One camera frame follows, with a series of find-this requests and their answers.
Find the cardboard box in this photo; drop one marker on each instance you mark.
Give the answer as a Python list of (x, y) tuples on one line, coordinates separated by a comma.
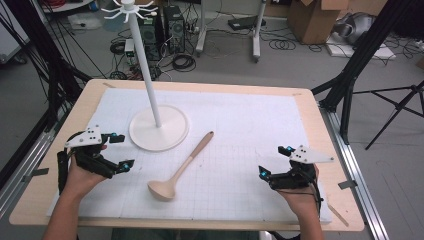
[(313, 20)]

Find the black computer tower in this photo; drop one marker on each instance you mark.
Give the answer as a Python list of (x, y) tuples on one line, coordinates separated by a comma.
[(174, 28)]

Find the aluminium rail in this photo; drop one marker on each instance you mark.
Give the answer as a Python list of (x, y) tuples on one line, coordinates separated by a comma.
[(23, 180), (360, 186)]

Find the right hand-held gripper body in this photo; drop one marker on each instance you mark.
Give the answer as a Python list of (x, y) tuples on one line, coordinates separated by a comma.
[(308, 156)]

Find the black tripod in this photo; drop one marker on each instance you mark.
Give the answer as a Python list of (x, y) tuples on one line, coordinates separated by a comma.
[(398, 106)]

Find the person's left hand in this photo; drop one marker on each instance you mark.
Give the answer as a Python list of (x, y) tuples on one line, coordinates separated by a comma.
[(83, 180)]

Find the white power adapter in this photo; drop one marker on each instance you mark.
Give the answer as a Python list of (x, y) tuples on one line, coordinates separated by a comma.
[(129, 47)]

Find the white hook rack stand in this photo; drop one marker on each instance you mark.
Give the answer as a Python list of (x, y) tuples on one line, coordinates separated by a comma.
[(144, 66)]

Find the white grid mat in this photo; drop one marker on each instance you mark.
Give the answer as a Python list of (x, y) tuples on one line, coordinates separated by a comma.
[(250, 133)]

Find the black metal frame stand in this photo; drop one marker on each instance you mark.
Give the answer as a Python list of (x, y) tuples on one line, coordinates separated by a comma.
[(53, 73), (360, 56)]

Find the white stand leg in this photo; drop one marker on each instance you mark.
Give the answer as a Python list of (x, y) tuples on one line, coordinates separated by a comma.
[(257, 36), (201, 30)]

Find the white foam board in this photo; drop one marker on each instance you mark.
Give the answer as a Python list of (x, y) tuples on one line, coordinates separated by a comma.
[(360, 50)]

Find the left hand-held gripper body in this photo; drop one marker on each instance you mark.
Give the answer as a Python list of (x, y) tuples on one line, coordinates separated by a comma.
[(87, 138)]

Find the grey metal clamp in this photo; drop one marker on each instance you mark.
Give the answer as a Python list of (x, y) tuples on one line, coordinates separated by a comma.
[(347, 184)]

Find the grey rounded appliance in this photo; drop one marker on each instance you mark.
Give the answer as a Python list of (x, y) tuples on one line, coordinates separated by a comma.
[(355, 28)]

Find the person's right hand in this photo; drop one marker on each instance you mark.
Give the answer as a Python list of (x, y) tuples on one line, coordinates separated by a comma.
[(300, 200)]

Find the black flat device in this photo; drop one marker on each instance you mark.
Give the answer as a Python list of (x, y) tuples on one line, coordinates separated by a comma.
[(245, 22)]

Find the dark computer tower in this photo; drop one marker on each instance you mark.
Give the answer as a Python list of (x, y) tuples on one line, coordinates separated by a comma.
[(149, 36)]

